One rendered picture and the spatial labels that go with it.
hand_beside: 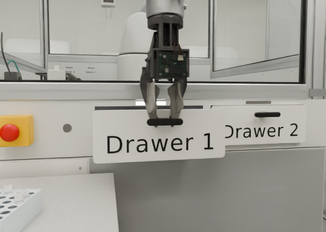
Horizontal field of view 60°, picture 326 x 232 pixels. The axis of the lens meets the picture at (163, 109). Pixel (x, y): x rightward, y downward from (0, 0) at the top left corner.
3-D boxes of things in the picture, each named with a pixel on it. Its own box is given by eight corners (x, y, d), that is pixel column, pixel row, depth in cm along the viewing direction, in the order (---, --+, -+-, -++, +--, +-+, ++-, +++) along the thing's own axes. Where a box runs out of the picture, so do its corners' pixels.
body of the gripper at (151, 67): (150, 80, 51) (150, 12, 50) (144, 82, 59) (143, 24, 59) (190, 80, 52) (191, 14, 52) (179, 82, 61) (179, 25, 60)
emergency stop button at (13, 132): (18, 141, 63) (17, 124, 63) (-2, 142, 62) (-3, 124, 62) (22, 140, 66) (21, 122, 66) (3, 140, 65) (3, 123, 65)
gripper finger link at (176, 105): (176, 129, 54) (171, 81, 54) (170, 126, 60) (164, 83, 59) (192, 127, 55) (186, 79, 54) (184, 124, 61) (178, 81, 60)
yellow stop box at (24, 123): (28, 146, 65) (27, 116, 65) (-6, 148, 64) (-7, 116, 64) (34, 143, 70) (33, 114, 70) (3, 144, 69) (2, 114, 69)
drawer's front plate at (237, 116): (305, 142, 84) (306, 105, 83) (213, 145, 78) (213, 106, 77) (301, 141, 85) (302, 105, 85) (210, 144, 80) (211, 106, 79)
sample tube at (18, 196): (21, 223, 43) (20, 194, 43) (13, 223, 43) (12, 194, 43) (25, 220, 45) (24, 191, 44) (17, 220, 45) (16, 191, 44)
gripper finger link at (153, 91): (144, 128, 53) (151, 79, 53) (141, 124, 59) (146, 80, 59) (161, 130, 54) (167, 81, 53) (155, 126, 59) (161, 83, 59)
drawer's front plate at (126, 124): (225, 157, 64) (225, 108, 63) (93, 163, 58) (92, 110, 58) (221, 156, 66) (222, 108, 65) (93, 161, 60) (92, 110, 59)
